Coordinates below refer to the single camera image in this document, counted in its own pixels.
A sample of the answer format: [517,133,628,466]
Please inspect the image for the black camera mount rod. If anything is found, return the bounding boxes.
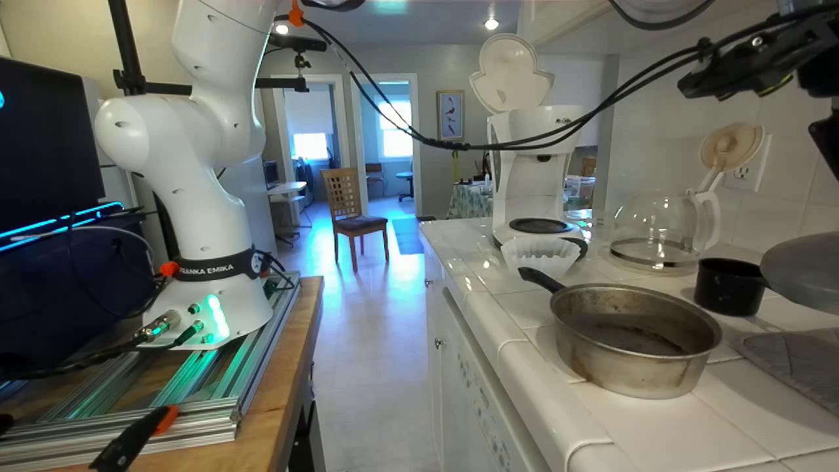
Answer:
[105,0,314,100]

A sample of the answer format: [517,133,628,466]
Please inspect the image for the small black measuring cup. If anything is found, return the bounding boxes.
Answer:
[692,253,770,320]

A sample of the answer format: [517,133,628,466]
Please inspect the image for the cream round plug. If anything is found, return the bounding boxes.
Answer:
[694,121,768,193]

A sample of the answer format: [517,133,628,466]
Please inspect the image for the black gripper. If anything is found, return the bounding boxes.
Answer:
[796,33,839,184]

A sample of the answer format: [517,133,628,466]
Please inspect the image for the black base cables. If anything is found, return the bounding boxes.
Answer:
[0,313,207,383]

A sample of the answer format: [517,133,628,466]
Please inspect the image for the black stereo camera on mount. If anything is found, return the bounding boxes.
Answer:
[265,28,331,72]

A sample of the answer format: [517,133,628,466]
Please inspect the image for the black clamp orange handle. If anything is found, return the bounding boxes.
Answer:
[87,400,184,472]

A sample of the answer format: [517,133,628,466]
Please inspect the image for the gray dish mat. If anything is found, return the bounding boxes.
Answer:
[732,324,839,418]

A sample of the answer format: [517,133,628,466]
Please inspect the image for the white coffee maker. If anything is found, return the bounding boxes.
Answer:
[467,32,607,252]

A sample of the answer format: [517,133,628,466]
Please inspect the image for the white wall outlet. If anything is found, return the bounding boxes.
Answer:
[719,127,776,195]

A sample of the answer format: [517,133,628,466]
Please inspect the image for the metal pot black handle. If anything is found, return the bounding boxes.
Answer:
[517,264,725,404]

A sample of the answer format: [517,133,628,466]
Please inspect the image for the light wooden lattice chair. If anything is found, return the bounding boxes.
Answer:
[319,165,392,275]

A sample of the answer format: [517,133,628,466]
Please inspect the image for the blue floor rug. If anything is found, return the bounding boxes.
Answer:
[387,215,428,257]

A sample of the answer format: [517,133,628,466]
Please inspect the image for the white lower counter cabinet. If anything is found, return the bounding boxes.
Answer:
[425,269,561,472]

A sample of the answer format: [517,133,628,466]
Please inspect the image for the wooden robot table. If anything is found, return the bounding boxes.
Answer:
[0,272,328,472]

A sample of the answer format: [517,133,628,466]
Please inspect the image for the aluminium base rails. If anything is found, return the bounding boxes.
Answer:
[0,286,300,450]

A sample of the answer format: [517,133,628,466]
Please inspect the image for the glass coffee carafe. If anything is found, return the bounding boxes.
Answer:
[602,186,725,272]

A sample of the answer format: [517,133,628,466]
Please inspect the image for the framed wall picture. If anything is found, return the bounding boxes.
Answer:
[435,87,470,143]

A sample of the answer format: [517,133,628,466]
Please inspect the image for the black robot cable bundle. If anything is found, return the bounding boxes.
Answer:
[285,0,839,151]

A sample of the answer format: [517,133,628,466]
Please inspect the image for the dark computer monitor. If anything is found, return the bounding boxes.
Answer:
[0,54,109,241]

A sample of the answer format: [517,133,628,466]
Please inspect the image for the metal pot lid black knob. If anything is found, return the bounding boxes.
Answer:
[757,227,839,320]

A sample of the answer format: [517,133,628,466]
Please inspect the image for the dark blue bag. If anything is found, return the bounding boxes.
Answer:
[0,215,165,379]

